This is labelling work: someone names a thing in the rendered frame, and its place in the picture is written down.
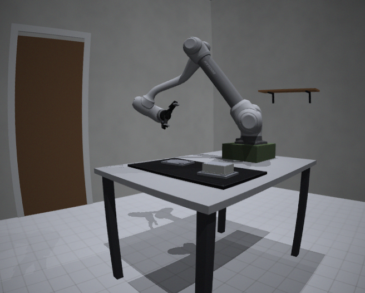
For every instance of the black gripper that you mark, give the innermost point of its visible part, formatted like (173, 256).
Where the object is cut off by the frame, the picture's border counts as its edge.
(166, 114)

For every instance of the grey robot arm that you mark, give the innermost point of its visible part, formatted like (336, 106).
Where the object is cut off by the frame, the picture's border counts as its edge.
(247, 118)

